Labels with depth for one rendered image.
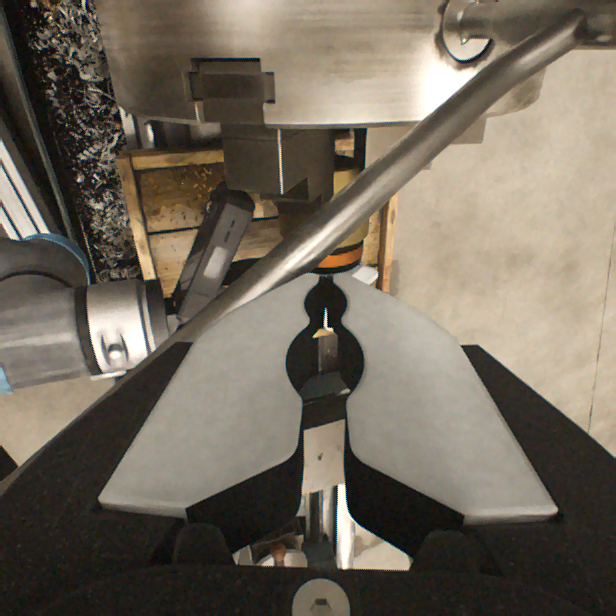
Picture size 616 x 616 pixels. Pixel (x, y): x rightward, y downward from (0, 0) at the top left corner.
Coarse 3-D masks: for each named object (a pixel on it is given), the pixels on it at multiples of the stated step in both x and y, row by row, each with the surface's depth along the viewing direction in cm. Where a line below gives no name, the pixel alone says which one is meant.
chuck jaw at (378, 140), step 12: (480, 120) 37; (360, 132) 38; (372, 132) 36; (384, 132) 36; (396, 132) 36; (468, 132) 37; (480, 132) 38; (360, 144) 38; (372, 144) 37; (384, 144) 37; (456, 144) 38; (360, 156) 38; (372, 156) 37; (360, 168) 39
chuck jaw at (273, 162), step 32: (224, 64) 22; (256, 64) 22; (224, 96) 23; (256, 96) 23; (224, 128) 26; (256, 128) 25; (224, 160) 27; (256, 160) 26; (288, 160) 26; (320, 160) 32; (288, 192) 31; (320, 192) 33
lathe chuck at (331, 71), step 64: (128, 0) 23; (192, 0) 21; (256, 0) 20; (320, 0) 20; (384, 0) 20; (448, 0) 20; (128, 64) 25; (192, 64) 23; (320, 64) 21; (384, 64) 21; (448, 64) 22; (320, 128) 23
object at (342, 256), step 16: (336, 160) 41; (352, 160) 39; (336, 176) 36; (352, 176) 37; (336, 192) 37; (288, 224) 39; (368, 224) 40; (352, 240) 39; (336, 256) 39; (352, 256) 40; (320, 272) 40; (336, 272) 40
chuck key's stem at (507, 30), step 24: (504, 0) 18; (528, 0) 17; (552, 0) 16; (576, 0) 16; (600, 0) 15; (480, 24) 20; (504, 24) 18; (528, 24) 17; (600, 24) 15; (504, 48) 20; (576, 48) 17; (600, 48) 16
